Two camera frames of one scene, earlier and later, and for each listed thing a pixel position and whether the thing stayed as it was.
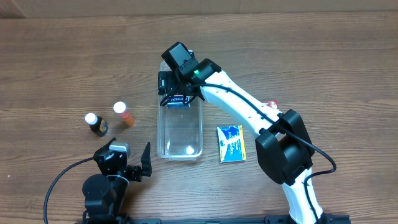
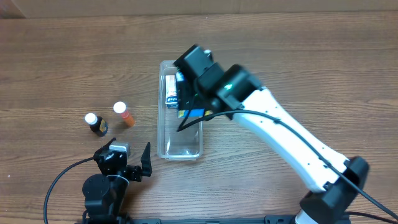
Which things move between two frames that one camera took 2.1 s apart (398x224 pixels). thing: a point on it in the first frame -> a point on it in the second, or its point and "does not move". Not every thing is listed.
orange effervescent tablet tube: [120, 107] does not move
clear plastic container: [180, 130] does not move
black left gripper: [130, 170] does not move
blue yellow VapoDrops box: [231, 142] -> [193, 113]
